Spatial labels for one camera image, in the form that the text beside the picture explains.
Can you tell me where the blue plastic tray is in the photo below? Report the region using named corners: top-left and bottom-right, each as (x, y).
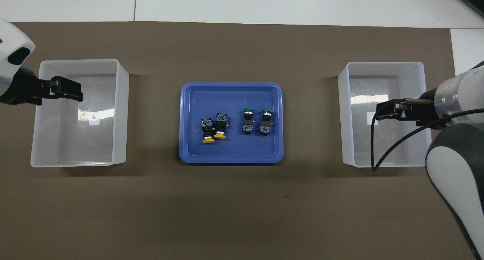
top-left (178, 82), bottom-right (284, 165)

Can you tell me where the green push button switch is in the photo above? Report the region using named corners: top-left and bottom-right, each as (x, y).
top-left (259, 109), bottom-right (275, 136)
top-left (241, 108), bottom-right (254, 135)

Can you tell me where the yellow push button switch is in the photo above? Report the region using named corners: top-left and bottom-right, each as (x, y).
top-left (214, 113), bottom-right (230, 140)
top-left (200, 118), bottom-right (216, 144)

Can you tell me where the brown table mat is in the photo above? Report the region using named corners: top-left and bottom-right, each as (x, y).
top-left (0, 21), bottom-right (475, 260)

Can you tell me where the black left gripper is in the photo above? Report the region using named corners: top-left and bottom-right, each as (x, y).
top-left (0, 65), bottom-right (83, 105)

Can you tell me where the translucent white plastic box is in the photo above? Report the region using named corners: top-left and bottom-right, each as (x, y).
top-left (30, 59), bottom-right (130, 168)
top-left (338, 61), bottom-right (434, 168)

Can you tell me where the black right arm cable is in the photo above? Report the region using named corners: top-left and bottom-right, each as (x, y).
top-left (371, 108), bottom-right (484, 172)

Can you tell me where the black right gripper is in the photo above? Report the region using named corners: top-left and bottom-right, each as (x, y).
top-left (376, 87), bottom-right (447, 130)

